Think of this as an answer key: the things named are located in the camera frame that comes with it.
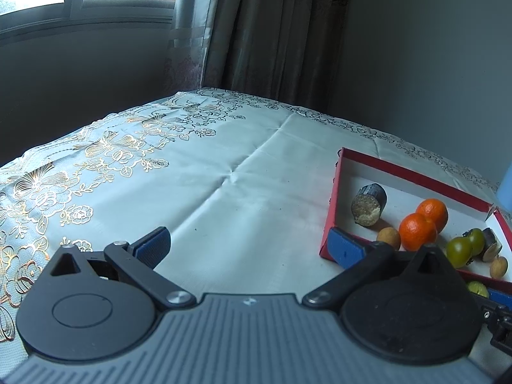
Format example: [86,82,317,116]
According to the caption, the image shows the orange mandarin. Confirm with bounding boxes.
[416,199,449,233]
[399,213,438,252]

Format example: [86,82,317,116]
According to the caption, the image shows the window with grey frame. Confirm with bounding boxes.
[0,0,177,44]

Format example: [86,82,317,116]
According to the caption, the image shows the brown patterned curtain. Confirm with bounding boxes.
[206,0,353,108]

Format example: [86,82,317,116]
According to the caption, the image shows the light blue container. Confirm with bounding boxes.
[497,166,512,209]

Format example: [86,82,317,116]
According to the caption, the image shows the small tan longan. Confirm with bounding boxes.
[377,227,401,251]
[489,257,508,280]

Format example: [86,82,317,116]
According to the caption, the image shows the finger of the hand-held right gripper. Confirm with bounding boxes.
[478,287,512,329]

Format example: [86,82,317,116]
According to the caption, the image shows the red cardboard box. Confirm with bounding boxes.
[319,147,512,294]

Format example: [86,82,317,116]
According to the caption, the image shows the dark sugarcane piece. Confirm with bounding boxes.
[480,228,503,262]
[351,183,388,225]

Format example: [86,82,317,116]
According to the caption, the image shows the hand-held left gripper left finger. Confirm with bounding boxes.
[49,227,197,311]

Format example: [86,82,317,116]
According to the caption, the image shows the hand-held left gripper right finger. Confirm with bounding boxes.
[302,226,460,311]

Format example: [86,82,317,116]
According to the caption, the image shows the green citrus fruit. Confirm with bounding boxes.
[466,228,486,257]
[467,281,489,299]
[446,237,474,268]

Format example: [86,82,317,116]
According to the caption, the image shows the sheer light curtain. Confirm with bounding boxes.
[163,0,225,91]

